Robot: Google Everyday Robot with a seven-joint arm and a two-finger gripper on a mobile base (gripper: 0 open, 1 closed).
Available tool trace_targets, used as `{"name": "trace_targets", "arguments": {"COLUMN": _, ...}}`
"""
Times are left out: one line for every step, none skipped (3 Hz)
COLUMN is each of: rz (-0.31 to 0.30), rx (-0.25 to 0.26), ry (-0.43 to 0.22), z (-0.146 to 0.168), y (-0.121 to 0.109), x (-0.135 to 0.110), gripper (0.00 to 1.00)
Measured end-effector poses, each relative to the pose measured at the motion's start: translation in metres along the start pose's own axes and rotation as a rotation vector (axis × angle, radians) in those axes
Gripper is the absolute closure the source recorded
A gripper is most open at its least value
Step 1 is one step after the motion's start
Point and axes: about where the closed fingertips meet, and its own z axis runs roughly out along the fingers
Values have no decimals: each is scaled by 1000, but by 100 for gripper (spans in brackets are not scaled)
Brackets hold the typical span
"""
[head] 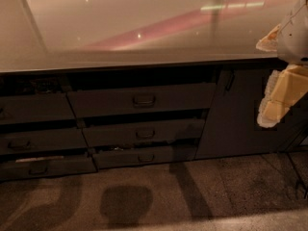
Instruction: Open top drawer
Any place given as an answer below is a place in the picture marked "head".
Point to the dark grey drawer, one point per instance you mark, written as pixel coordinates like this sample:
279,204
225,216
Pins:
144,156
165,130
47,168
44,140
34,108
88,103

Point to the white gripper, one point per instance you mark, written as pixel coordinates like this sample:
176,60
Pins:
295,39

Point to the dark grey cabinet door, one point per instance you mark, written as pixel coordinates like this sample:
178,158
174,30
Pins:
231,127

